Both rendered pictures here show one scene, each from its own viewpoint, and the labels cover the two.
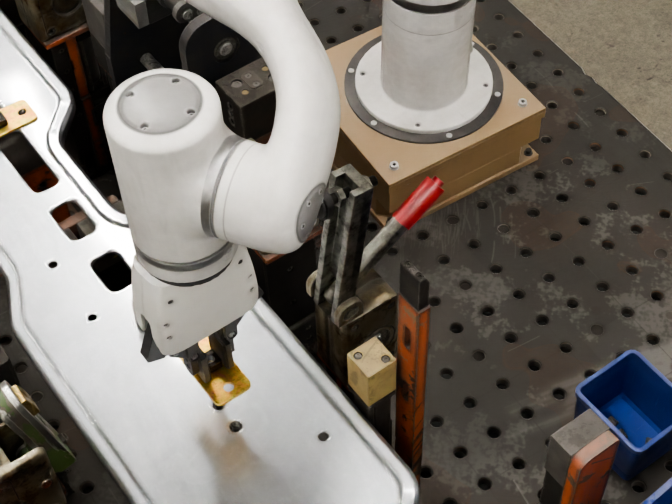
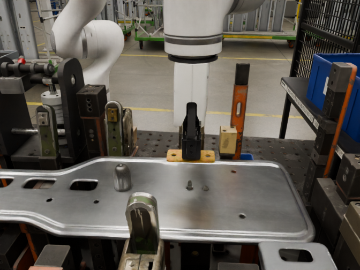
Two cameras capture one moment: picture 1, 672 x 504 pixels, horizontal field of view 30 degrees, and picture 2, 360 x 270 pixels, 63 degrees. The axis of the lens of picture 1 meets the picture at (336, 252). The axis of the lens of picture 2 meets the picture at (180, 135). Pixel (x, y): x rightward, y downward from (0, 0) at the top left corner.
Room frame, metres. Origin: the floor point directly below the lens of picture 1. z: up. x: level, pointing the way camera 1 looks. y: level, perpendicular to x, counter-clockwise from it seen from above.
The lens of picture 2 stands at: (0.37, 0.49, 1.35)
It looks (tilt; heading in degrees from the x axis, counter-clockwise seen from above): 27 degrees down; 307
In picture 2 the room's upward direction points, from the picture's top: straight up
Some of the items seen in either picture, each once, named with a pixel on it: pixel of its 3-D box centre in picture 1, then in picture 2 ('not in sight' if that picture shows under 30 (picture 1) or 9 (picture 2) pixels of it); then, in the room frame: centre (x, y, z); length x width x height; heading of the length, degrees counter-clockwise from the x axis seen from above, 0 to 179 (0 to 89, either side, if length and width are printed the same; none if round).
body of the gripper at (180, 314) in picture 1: (194, 280); (192, 84); (0.63, 0.12, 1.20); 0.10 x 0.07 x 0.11; 124
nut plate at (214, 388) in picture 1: (210, 362); (190, 154); (0.63, 0.12, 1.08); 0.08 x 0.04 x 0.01; 34
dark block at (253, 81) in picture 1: (268, 207); (102, 162); (0.95, 0.08, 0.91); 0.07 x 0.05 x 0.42; 124
